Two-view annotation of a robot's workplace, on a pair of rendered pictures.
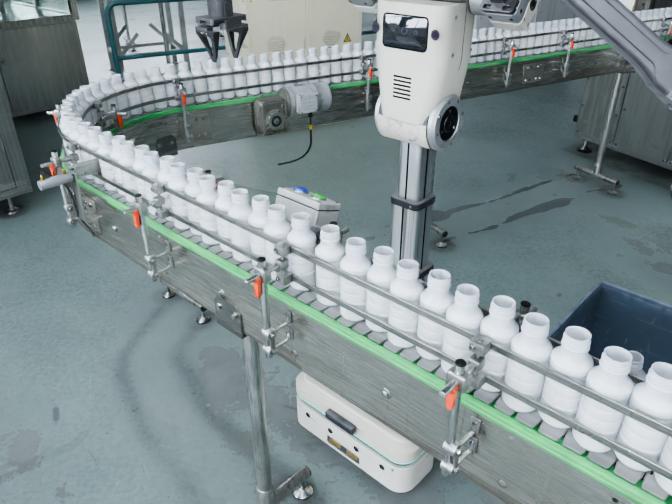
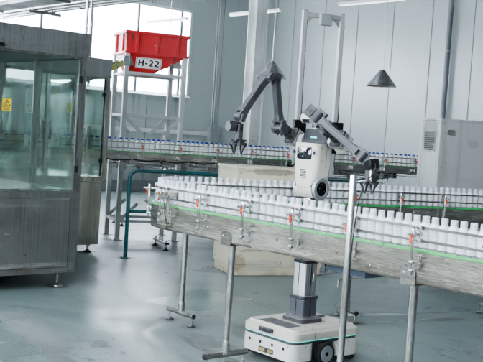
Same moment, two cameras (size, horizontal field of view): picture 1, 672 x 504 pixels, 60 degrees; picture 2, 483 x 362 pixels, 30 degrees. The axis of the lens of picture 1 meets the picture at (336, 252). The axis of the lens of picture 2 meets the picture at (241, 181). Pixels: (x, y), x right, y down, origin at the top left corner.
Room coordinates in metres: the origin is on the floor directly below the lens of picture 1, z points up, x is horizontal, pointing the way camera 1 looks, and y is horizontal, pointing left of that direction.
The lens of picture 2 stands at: (-4.59, -0.52, 1.53)
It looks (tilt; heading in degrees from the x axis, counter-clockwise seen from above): 3 degrees down; 7
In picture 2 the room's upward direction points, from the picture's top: 4 degrees clockwise
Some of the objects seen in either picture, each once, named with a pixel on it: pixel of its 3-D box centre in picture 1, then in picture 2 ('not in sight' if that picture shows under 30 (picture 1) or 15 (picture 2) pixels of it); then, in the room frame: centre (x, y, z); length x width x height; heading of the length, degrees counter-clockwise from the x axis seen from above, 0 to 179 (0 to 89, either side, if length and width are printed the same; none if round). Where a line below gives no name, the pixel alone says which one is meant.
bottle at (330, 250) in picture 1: (330, 265); (264, 207); (0.99, 0.01, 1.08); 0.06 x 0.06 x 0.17
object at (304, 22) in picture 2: not in sight; (300, 98); (7.32, 0.24, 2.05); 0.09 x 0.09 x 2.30; 47
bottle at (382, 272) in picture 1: (382, 289); (279, 209); (0.91, -0.09, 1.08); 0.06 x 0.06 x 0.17
